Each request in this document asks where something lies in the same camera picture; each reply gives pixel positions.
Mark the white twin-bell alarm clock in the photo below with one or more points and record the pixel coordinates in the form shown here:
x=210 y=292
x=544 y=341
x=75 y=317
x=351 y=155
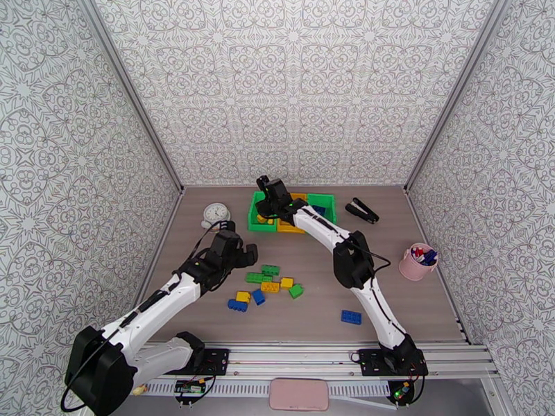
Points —
x=215 y=213

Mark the yellow plastic storage bin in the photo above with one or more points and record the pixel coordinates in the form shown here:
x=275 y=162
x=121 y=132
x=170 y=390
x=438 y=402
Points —
x=288 y=229

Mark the green two-by-four lego brick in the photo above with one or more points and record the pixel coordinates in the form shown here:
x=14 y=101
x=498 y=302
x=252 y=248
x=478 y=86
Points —
x=270 y=270
x=259 y=278

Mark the small green circuit board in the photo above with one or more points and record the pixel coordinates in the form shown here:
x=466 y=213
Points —
x=402 y=391
x=190 y=388

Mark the aluminium frame post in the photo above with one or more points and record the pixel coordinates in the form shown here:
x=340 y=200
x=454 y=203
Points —
x=128 y=83
x=459 y=83

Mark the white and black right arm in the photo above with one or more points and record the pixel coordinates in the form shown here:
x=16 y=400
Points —
x=321 y=228

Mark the green plastic storage bin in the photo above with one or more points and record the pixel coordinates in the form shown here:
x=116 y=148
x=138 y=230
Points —
x=325 y=200
x=253 y=224

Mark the red capped marker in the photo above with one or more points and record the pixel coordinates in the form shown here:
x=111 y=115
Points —
x=417 y=252

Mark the long aluminium mounting rail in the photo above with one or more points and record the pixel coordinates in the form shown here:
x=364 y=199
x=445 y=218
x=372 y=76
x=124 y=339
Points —
x=295 y=358

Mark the yellow two-by-two lego brick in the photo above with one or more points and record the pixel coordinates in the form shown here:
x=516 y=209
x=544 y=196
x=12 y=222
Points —
x=243 y=296
x=286 y=283
x=263 y=219

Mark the blue two-by-four lego brick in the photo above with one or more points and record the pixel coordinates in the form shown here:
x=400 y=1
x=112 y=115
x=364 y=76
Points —
x=319 y=210
x=237 y=305
x=351 y=317

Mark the blue capped marker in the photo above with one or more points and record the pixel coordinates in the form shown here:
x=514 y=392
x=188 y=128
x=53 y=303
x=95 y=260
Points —
x=430 y=256

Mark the black stapler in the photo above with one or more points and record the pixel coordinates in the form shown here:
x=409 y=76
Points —
x=362 y=211

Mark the aluminium table edge rail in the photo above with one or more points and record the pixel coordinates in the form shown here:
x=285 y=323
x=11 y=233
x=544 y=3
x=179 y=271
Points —
x=169 y=230
x=453 y=304

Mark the blue two-by-two lego brick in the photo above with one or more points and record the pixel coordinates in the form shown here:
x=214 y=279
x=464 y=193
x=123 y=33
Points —
x=259 y=297

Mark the green two-by-two lego brick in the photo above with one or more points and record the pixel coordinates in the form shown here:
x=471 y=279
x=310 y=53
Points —
x=296 y=291

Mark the pink flat case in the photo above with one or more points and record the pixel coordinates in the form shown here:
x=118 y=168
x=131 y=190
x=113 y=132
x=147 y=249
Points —
x=299 y=394

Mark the pink pen cup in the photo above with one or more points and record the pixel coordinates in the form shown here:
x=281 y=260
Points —
x=412 y=269

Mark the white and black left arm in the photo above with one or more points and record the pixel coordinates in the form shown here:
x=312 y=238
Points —
x=164 y=302

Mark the yellow two-by-four lego brick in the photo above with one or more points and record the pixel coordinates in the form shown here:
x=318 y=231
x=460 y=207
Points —
x=270 y=287

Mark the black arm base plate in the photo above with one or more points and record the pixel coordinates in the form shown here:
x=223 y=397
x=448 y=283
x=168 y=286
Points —
x=368 y=363
x=214 y=360

